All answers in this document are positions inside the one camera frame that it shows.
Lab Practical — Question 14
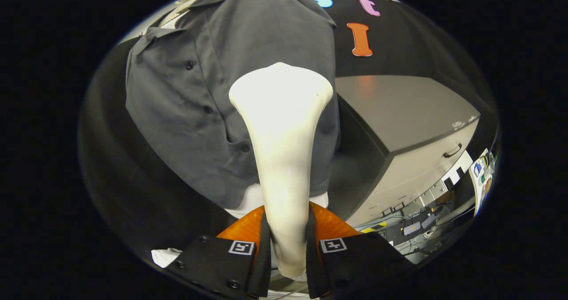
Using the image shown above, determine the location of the grey button shirt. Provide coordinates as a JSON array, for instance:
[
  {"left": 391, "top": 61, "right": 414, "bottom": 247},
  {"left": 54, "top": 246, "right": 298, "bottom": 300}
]
[{"left": 125, "top": 0, "right": 341, "bottom": 209}]

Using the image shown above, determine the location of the tangle of floor cables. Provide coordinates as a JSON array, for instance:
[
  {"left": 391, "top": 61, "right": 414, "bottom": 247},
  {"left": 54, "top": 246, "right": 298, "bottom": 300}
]
[{"left": 355, "top": 198, "right": 475, "bottom": 265}]

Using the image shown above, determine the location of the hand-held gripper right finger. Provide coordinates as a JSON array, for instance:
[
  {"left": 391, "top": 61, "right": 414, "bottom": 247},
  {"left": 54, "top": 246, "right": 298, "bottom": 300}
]
[{"left": 305, "top": 201, "right": 415, "bottom": 299}]

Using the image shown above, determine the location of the white mannequin torso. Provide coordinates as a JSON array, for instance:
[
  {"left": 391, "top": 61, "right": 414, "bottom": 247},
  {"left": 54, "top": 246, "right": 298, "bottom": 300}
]
[{"left": 158, "top": 0, "right": 329, "bottom": 219}]

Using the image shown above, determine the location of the white desk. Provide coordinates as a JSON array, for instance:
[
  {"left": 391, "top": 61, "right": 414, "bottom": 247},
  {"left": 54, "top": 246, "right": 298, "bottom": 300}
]
[{"left": 469, "top": 148, "right": 497, "bottom": 215}]

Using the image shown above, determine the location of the white plastic bag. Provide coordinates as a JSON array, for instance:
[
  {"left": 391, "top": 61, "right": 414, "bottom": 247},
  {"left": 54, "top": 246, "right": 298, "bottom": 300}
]
[{"left": 151, "top": 248, "right": 182, "bottom": 268}]

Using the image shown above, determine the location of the white side cabinet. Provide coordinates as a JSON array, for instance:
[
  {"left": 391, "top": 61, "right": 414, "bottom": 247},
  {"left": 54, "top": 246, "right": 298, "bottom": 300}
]
[{"left": 417, "top": 151, "right": 473, "bottom": 207}]

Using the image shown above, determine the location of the grey drawer cabinet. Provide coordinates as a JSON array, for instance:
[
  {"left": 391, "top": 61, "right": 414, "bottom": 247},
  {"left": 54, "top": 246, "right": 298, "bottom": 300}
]
[{"left": 328, "top": 75, "right": 481, "bottom": 227}]

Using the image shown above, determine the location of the white garment steamer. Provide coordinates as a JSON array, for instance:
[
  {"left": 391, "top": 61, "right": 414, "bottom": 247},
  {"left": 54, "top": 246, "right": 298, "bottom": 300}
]
[{"left": 229, "top": 62, "right": 334, "bottom": 279}]

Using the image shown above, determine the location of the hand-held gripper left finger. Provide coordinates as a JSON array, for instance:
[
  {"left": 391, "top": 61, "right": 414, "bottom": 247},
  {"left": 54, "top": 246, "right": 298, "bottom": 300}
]
[{"left": 166, "top": 205, "right": 272, "bottom": 299}]

